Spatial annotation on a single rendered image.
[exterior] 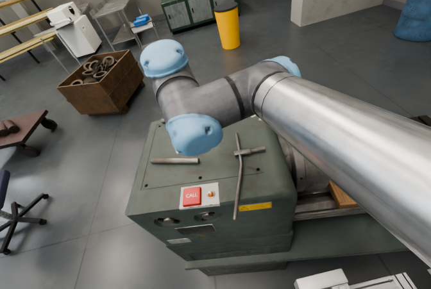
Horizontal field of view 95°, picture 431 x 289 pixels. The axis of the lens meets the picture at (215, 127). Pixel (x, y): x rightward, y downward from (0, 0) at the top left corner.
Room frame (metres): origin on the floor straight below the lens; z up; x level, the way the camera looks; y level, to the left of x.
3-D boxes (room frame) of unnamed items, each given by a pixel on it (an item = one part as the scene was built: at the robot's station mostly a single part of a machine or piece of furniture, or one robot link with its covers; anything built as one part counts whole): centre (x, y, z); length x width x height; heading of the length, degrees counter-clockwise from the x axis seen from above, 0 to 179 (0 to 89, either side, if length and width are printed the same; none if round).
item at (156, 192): (0.53, 0.06, 1.06); 0.59 x 0.48 x 0.39; 80
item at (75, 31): (6.53, 2.95, 0.61); 2.59 x 0.64 x 1.22; 178
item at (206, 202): (0.34, 0.12, 1.23); 0.13 x 0.08 x 0.06; 80
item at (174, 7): (6.75, -0.59, 0.40); 2.00 x 1.90 x 0.79; 88
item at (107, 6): (6.76, 1.65, 0.53); 2.04 x 0.80 x 1.05; 178
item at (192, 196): (0.34, 0.14, 1.26); 0.06 x 0.06 x 0.02; 80
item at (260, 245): (0.53, 0.06, 0.43); 0.60 x 0.48 x 0.86; 80
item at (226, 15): (4.21, -0.84, 0.38); 0.47 x 0.47 x 0.77
